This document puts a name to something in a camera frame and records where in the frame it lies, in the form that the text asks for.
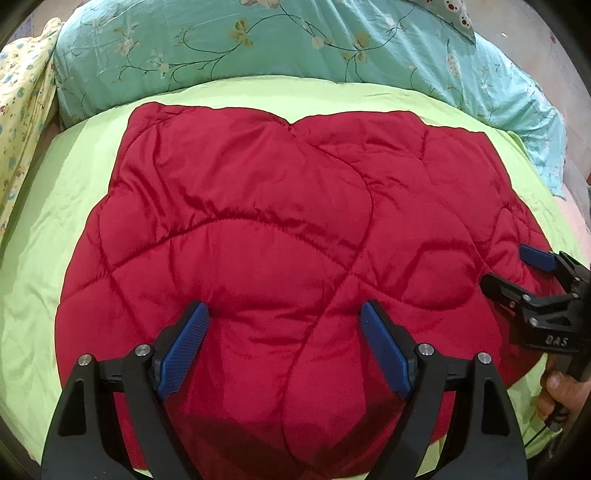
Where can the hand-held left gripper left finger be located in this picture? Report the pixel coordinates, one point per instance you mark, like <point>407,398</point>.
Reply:
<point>184,350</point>

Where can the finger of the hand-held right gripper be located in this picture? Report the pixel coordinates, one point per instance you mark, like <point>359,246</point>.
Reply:
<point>505,290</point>
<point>538,257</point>

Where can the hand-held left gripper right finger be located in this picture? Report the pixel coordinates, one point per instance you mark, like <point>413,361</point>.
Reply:
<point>383,350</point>

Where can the red quilted jacket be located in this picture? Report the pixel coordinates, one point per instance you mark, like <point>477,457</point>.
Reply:
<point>277,207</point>

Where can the person's right hand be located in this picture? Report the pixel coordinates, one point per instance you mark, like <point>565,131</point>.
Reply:
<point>558,392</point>

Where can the pink bed sheet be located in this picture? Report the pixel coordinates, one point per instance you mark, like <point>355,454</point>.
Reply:
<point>575,221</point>

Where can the light green bed sheet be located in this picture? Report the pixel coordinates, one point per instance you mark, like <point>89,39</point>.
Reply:
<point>78,161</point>

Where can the blue printed pillow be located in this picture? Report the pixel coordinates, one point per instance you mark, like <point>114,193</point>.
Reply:
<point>452,14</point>

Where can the yellow printed cloth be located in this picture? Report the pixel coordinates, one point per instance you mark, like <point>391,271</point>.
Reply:
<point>23,92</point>

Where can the teal floral quilt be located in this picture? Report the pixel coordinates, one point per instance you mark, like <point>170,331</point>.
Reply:
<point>277,46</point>

